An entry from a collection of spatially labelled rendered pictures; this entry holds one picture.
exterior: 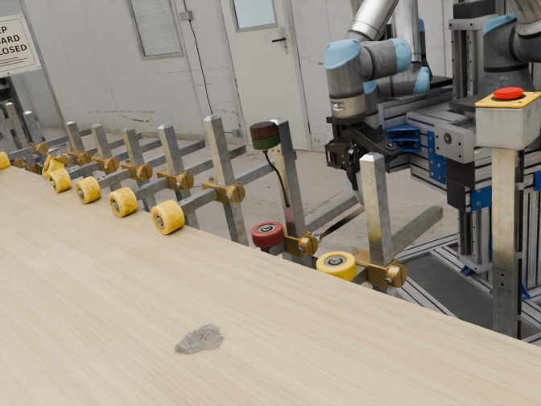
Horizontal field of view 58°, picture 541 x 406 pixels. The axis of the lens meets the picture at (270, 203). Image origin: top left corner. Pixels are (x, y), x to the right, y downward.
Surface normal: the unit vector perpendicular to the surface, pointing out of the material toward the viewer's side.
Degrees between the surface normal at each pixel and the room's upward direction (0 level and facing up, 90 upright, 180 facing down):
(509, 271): 90
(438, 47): 90
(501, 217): 90
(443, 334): 0
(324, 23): 90
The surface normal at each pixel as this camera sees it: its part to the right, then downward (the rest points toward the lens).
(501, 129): -0.70, 0.39
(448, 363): -0.18, -0.91
